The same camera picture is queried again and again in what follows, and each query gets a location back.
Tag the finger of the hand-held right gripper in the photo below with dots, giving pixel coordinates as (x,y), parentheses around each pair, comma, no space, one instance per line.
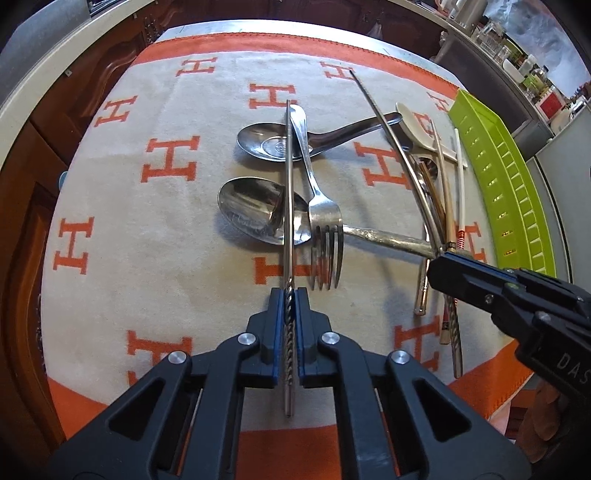
(461,257)
(461,286)

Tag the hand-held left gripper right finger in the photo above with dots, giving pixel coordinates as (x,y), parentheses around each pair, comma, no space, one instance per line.
(303,332)

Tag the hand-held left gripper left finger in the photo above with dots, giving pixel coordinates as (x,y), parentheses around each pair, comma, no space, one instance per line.
(275,332)

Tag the light brown wooden chopstick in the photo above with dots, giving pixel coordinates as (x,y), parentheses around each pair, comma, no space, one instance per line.
(444,203)

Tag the thin white chopstick red bands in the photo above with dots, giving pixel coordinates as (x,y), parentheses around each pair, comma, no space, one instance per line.
(460,194)

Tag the green plastic utensil tray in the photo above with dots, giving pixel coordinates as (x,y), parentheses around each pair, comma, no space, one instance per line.
(489,152)

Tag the steel fork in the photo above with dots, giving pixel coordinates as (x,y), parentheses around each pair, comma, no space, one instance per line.
(323,212)

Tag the twisted metal chopstick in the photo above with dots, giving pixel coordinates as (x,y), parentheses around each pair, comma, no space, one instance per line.
(288,207)
(397,143)

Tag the large steel spoon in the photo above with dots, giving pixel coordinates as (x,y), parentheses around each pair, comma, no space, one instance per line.
(244,207)

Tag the steel soup spoon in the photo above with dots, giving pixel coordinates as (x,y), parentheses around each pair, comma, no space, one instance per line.
(263,143)

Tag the person's right hand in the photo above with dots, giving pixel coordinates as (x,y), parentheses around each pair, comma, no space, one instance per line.
(547,424)

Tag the small steel spoon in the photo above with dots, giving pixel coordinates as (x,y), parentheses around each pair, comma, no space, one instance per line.
(421,295)

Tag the grey refrigerator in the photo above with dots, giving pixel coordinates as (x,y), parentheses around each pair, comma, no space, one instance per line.
(570,194)

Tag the orange and grey printed blanket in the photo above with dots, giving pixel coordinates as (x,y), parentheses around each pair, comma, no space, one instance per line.
(161,277)

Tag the white ceramic spoon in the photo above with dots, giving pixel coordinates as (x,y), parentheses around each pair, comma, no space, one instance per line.
(413,124)

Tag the red box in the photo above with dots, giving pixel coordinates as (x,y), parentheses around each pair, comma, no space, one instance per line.
(550,105)

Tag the hanging plastic bag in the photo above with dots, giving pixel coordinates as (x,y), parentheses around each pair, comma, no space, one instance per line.
(376,28)

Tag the steel splash panel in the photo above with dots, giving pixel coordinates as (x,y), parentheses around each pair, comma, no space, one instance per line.
(18,55)

